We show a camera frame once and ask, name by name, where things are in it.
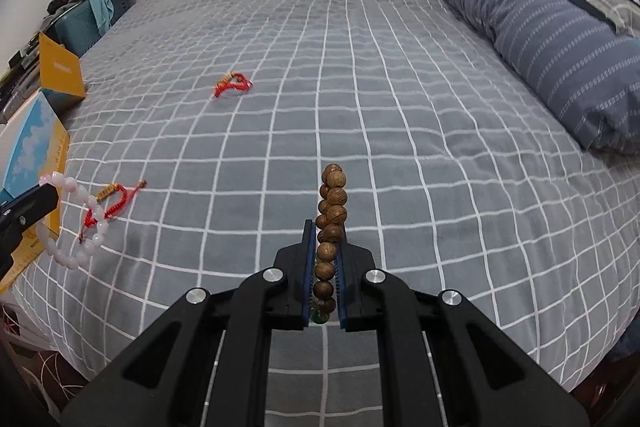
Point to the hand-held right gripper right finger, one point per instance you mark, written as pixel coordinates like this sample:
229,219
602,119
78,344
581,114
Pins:
341,292

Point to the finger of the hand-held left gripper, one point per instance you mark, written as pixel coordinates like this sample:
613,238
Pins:
30,204

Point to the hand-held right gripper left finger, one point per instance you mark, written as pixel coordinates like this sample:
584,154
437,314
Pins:
309,287

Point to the blue and yellow cardboard box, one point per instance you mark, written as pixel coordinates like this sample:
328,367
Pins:
35,137

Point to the cluttered bedside desk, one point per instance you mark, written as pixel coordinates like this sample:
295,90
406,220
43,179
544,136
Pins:
17,92

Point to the grey checked bed sheet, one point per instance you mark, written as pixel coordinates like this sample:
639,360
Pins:
400,132

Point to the teal suitcase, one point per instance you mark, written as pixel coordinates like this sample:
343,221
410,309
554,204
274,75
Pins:
75,27

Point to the teal cloth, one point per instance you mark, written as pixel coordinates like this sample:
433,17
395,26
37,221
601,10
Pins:
102,7

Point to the dark blue storage box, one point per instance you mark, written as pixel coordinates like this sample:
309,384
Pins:
124,4

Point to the rolled blue striped duvet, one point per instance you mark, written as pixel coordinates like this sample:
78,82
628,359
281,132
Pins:
540,32

